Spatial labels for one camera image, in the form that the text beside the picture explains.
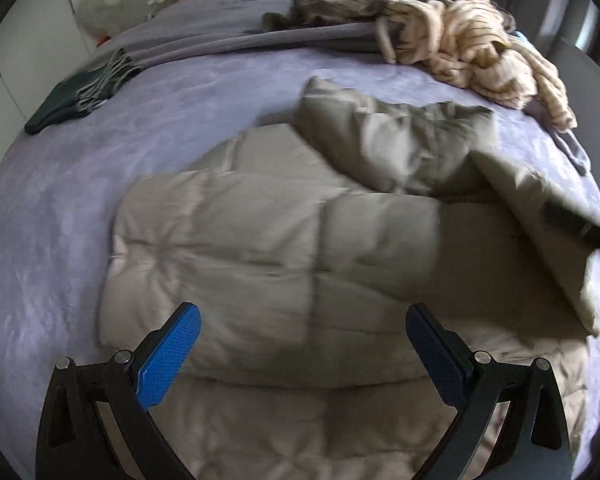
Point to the beige puffer jacket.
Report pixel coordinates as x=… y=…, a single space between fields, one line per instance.
x=260 y=240

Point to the grey-brown fur garment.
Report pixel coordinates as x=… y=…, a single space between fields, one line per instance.
x=340 y=2

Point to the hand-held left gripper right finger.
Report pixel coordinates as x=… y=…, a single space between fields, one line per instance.
x=432 y=355

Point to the purple bed blanket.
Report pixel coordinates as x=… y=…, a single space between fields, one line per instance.
x=70 y=200

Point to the white fan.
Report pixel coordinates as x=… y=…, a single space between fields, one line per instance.
x=105 y=2

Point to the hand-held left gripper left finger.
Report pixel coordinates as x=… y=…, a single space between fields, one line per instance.
x=172 y=355

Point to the cream striped fuzzy garment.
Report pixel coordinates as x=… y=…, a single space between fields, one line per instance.
x=480 y=45

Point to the dark green folded cloth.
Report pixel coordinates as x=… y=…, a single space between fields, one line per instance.
x=55 y=105

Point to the bundle of grey hangers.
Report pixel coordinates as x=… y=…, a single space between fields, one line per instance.
x=111 y=76

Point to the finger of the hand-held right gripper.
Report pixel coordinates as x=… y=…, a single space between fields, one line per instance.
x=591 y=234

